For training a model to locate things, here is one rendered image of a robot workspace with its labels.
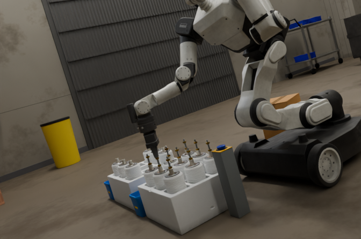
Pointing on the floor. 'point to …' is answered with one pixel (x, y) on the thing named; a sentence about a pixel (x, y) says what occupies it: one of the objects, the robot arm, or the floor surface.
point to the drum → (61, 142)
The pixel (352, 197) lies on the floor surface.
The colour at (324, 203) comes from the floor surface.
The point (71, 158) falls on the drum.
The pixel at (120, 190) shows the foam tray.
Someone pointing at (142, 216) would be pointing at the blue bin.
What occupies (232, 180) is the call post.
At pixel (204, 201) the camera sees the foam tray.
